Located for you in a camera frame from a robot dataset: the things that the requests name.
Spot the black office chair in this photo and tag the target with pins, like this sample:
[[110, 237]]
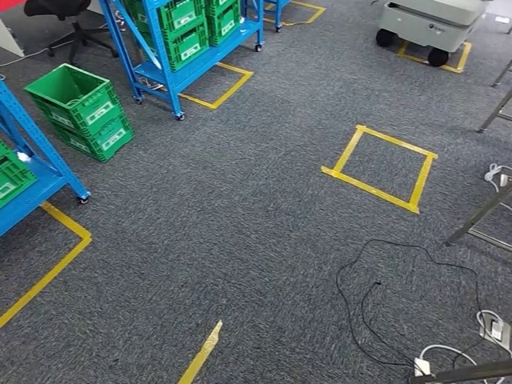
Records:
[[60, 8]]

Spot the yellow floor tape strip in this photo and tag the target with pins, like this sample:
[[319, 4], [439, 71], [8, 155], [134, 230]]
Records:
[[200, 355]]

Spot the grey metal desk leg frame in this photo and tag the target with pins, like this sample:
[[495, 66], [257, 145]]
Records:
[[496, 108]]

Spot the yellow floor tape square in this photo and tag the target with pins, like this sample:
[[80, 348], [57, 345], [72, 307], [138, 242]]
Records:
[[316, 15], [371, 191], [47, 278], [234, 91], [464, 55]]

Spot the blue metal shelf rack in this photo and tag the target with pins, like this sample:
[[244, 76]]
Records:
[[277, 16], [40, 183], [170, 79]]

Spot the white grey wheeled cart robot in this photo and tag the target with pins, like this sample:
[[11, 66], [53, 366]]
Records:
[[432, 21]]

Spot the white desk panel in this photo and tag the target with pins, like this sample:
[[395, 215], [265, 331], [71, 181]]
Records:
[[7, 40]]

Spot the open green plastic crate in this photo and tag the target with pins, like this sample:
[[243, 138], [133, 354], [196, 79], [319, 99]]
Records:
[[60, 85]]

